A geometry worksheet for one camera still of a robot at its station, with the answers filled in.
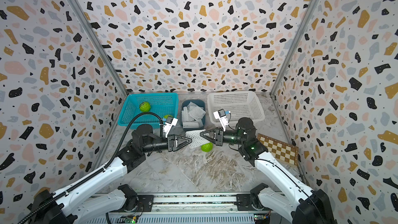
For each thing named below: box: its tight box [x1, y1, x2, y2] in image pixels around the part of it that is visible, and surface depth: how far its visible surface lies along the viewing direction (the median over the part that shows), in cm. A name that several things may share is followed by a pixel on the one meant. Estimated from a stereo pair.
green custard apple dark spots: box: [138, 101, 151, 113], surface depth 108 cm
